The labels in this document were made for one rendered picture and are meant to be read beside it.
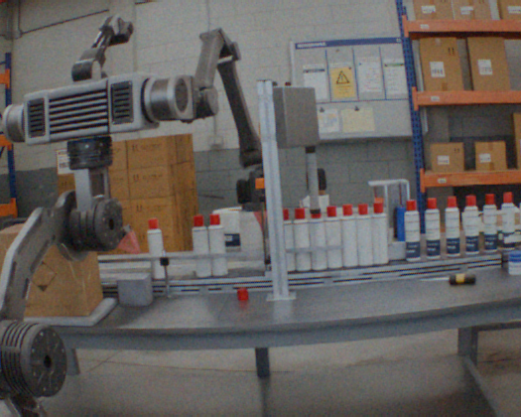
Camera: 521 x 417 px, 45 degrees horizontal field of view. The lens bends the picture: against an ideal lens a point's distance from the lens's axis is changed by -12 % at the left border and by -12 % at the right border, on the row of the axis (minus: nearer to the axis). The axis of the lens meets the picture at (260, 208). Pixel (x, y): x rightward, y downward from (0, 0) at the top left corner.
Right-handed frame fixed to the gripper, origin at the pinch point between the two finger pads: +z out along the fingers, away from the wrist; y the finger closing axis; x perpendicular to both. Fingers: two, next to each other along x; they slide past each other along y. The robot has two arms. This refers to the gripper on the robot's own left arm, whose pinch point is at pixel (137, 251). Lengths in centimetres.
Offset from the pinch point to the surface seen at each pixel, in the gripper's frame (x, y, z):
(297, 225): -45, -1, 31
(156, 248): -6.4, -2.1, 4.0
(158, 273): -0.6, -2.2, 10.2
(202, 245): -18.6, -1.8, 14.3
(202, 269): -12.9, -2.1, 19.8
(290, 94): -73, -15, 1
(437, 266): -69, -3, 74
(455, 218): -85, -1, 68
